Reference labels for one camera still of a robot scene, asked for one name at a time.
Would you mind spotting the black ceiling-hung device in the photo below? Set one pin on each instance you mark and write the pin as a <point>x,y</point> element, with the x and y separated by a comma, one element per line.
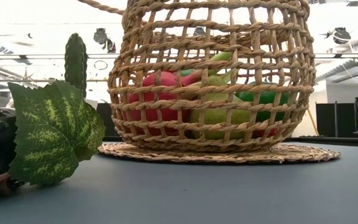
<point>102,39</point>

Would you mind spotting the olive green round fruit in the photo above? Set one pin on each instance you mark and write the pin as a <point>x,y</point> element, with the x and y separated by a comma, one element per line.
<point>219,116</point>

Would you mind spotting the round woven straw placemat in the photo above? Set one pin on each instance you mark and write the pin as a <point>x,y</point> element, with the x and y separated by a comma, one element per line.
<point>306,154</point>

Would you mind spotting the green artificial cactus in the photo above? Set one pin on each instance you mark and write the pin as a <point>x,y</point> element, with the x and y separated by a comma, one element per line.
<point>76,62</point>

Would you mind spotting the black ceiling lamp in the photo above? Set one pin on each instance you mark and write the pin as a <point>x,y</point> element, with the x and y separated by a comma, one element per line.
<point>341,35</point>

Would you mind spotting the large glossy green fruit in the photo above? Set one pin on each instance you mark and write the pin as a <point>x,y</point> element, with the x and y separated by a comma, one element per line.
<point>266,99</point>

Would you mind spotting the dark office desk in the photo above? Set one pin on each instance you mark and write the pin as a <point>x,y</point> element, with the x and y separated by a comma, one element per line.
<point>346,141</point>

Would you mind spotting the black grape bunch with leaf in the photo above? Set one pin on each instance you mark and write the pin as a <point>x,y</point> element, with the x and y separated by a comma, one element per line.
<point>51,133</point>

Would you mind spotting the black office partition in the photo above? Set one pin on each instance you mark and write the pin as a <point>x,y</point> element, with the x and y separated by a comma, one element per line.
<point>325,119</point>

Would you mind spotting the pink dragon fruit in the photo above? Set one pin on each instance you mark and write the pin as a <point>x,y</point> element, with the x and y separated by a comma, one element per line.
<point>162,96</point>

